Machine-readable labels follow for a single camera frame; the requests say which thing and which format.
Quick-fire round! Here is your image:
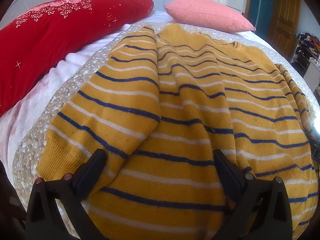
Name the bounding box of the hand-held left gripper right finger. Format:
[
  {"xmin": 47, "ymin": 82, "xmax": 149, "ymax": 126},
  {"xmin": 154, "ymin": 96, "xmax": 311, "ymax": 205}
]
[{"xmin": 212, "ymin": 149, "xmax": 293, "ymax": 240}]

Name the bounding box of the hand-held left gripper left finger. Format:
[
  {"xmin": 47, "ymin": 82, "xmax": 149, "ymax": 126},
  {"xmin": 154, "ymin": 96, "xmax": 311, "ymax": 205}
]
[{"xmin": 25, "ymin": 148, "xmax": 107, "ymax": 240}]

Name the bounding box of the yellow striped knit sweater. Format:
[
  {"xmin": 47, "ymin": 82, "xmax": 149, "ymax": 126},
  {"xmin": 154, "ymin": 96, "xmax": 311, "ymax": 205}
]
[{"xmin": 36, "ymin": 23, "xmax": 319, "ymax": 240}]

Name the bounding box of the pile of clothes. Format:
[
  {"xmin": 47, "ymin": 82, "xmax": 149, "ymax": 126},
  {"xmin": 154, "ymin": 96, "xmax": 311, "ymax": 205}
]
[{"xmin": 297, "ymin": 32, "xmax": 320, "ymax": 58}]

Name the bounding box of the white shelf unit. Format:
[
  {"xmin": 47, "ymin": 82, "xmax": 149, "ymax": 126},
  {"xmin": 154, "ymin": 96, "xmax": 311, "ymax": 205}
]
[{"xmin": 290, "ymin": 34, "xmax": 320, "ymax": 92}]

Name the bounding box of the beige dotted bedspread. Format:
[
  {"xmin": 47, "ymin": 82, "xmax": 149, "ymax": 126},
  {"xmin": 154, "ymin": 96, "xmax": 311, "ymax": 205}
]
[{"xmin": 12, "ymin": 21, "xmax": 320, "ymax": 230}]

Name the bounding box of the wooden door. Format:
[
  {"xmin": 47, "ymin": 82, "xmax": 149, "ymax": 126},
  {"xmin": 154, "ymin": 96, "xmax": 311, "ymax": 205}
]
[{"xmin": 266, "ymin": 0, "xmax": 302, "ymax": 58}]

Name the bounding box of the red embroidered pillow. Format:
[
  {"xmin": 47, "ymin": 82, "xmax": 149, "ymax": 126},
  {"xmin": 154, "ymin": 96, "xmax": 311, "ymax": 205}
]
[{"xmin": 0, "ymin": 0, "xmax": 154, "ymax": 117}]

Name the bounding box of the teal curtain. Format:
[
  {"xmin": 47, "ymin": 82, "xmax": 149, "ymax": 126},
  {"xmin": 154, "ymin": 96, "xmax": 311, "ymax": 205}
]
[{"xmin": 247, "ymin": 0, "xmax": 275, "ymax": 39}]

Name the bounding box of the pink pillow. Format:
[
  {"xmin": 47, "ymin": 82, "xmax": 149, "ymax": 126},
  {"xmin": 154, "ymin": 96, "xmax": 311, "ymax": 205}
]
[{"xmin": 164, "ymin": 0, "xmax": 256, "ymax": 33}]

